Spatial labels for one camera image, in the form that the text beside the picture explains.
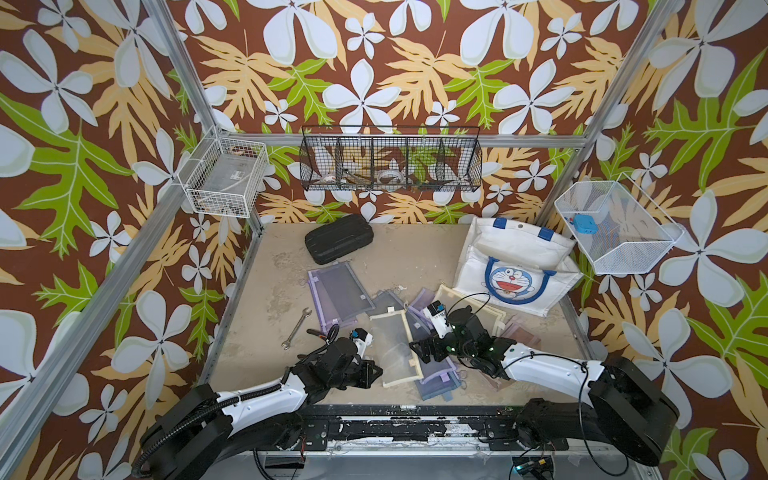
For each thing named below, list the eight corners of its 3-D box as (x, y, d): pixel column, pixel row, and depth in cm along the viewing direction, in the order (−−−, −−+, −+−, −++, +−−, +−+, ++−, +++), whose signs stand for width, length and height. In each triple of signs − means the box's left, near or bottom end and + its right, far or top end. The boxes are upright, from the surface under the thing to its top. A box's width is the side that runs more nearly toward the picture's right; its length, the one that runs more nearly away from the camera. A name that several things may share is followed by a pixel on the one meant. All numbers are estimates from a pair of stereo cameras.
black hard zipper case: (322, 271, 109) (319, 260, 104) (303, 245, 117) (299, 234, 112) (376, 241, 118) (376, 230, 113) (355, 219, 126) (354, 208, 121)
